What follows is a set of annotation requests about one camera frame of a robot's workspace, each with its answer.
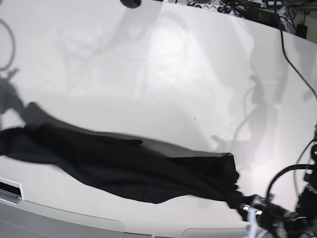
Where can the white power strip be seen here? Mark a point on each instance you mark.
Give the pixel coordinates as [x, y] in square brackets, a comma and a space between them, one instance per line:
[214, 5]

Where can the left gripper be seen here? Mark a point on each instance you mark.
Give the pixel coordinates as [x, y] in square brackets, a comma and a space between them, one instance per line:
[273, 218]

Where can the black t-shirt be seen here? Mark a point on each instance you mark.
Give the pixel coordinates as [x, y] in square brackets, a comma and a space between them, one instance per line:
[124, 167]

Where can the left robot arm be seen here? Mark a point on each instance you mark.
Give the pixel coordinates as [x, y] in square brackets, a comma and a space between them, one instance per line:
[306, 206]

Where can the small black adapter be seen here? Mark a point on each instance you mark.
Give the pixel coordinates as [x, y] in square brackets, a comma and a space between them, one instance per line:
[301, 31]

